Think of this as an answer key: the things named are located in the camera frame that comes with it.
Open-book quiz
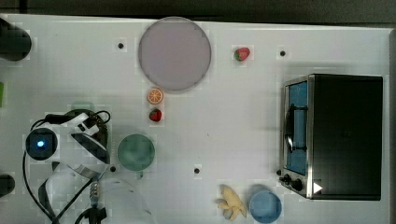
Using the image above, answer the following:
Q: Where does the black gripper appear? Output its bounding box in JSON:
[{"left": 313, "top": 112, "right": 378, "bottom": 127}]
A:
[{"left": 45, "top": 109, "right": 108, "bottom": 138}]

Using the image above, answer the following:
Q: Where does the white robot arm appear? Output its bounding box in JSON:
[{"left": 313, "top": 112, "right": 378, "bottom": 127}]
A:
[{"left": 22, "top": 109, "right": 155, "bottom": 224}]

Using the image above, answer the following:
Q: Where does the green mug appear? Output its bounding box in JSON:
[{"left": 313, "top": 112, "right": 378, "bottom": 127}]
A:
[{"left": 117, "top": 134, "right": 156, "bottom": 180}]

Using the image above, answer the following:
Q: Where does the strawberry toy near orange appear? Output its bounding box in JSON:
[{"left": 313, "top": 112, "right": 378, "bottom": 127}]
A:
[{"left": 148, "top": 108, "right": 163, "bottom": 122}]

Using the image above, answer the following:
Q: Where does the orange slice toy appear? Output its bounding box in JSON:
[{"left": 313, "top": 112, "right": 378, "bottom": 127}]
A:
[{"left": 147, "top": 88, "right": 163, "bottom": 105}]

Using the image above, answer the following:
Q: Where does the grey round plate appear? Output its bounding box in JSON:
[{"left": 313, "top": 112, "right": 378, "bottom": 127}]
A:
[{"left": 138, "top": 17, "right": 211, "bottom": 91}]

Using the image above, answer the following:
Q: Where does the green bottle white cap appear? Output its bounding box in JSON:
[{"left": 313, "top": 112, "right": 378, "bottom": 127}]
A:
[{"left": 0, "top": 82, "right": 4, "bottom": 107}]

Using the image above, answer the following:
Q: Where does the peeled banana toy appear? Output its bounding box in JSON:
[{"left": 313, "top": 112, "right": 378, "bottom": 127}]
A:
[{"left": 217, "top": 185, "right": 247, "bottom": 221}]

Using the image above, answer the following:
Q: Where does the strawberry toy near plate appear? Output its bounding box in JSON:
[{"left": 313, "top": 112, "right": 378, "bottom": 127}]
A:
[{"left": 233, "top": 47, "right": 250, "bottom": 62}]

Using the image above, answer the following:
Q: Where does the blue cup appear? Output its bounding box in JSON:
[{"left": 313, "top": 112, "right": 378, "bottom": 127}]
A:
[{"left": 248, "top": 190, "right": 282, "bottom": 224}]

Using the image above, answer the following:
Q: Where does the silver toaster oven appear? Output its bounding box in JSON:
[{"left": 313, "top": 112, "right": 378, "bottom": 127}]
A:
[{"left": 276, "top": 74, "right": 383, "bottom": 201}]

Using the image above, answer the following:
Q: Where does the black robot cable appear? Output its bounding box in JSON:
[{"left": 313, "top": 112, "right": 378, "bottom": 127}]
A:
[{"left": 21, "top": 148, "right": 106, "bottom": 224}]

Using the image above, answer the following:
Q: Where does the black cylinder post upper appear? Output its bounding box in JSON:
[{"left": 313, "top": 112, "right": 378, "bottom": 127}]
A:
[{"left": 0, "top": 19, "right": 32, "bottom": 62}]

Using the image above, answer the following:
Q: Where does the black cylinder post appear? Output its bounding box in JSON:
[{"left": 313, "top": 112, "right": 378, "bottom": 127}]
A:
[
  {"left": 0, "top": 19, "right": 32, "bottom": 62},
  {"left": 0, "top": 175, "right": 15, "bottom": 197}
]

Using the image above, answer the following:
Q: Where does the black cylinder post lower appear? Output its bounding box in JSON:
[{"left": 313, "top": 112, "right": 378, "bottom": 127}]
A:
[{"left": 0, "top": 175, "right": 15, "bottom": 197}]

